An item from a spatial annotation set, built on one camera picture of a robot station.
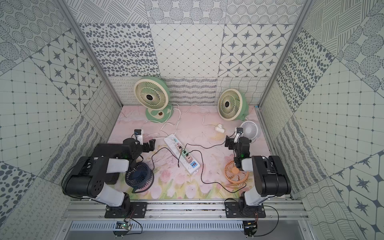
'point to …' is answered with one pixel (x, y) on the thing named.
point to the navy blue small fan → (140, 178)
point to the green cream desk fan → (233, 104)
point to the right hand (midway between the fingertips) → (234, 137)
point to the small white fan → (250, 130)
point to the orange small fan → (234, 177)
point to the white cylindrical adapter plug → (219, 128)
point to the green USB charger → (184, 153)
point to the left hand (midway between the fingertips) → (145, 137)
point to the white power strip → (193, 167)
